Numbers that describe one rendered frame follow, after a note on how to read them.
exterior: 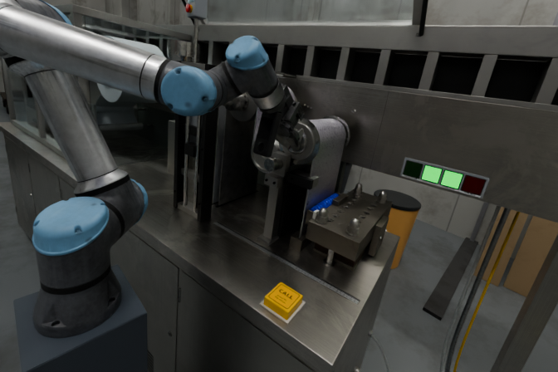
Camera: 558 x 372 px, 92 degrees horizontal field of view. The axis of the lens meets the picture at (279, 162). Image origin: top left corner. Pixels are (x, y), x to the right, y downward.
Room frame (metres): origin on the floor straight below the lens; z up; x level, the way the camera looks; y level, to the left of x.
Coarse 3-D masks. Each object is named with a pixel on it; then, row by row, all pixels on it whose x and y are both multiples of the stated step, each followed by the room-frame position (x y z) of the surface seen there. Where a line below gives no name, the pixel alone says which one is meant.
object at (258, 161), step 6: (252, 144) 0.91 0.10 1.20; (276, 144) 0.86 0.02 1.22; (252, 150) 0.90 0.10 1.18; (276, 150) 0.85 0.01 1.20; (252, 156) 0.90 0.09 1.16; (258, 156) 0.90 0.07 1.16; (264, 156) 0.88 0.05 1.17; (258, 162) 0.89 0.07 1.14; (258, 168) 0.89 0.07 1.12; (264, 168) 0.88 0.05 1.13
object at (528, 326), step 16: (544, 272) 0.82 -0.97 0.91; (544, 288) 0.80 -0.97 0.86; (528, 304) 0.82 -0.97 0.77; (544, 304) 0.79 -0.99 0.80; (528, 320) 0.80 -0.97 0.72; (544, 320) 0.78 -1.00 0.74; (512, 336) 0.82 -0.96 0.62; (528, 336) 0.79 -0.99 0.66; (512, 352) 0.80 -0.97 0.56; (528, 352) 0.78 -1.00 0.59; (496, 368) 0.82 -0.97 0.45; (512, 368) 0.79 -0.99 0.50
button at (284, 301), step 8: (280, 288) 0.55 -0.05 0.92; (288, 288) 0.56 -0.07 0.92; (272, 296) 0.52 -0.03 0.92; (280, 296) 0.53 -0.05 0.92; (288, 296) 0.53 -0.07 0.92; (296, 296) 0.53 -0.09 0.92; (264, 304) 0.52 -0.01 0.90; (272, 304) 0.51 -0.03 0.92; (280, 304) 0.50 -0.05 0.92; (288, 304) 0.51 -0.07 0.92; (296, 304) 0.52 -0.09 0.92; (280, 312) 0.49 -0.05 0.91; (288, 312) 0.49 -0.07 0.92
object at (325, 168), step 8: (312, 160) 0.79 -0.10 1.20; (320, 160) 0.82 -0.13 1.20; (328, 160) 0.88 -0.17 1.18; (336, 160) 0.95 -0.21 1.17; (312, 168) 0.79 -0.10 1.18; (320, 168) 0.83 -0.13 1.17; (328, 168) 0.89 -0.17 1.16; (336, 168) 0.96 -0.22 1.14; (312, 176) 0.79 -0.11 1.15; (320, 176) 0.84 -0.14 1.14; (328, 176) 0.90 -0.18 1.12; (336, 176) 0.97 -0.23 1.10; (320, 184) 0.85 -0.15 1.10; (328, 184) 0.92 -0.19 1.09; (312, 192) 0.81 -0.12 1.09; (320, 192) 0.86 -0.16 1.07; (328, 192) 0.93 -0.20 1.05; (312, 200) 0.82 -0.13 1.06; (320, 200) 0.88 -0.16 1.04; (304, 208) 0.79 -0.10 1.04
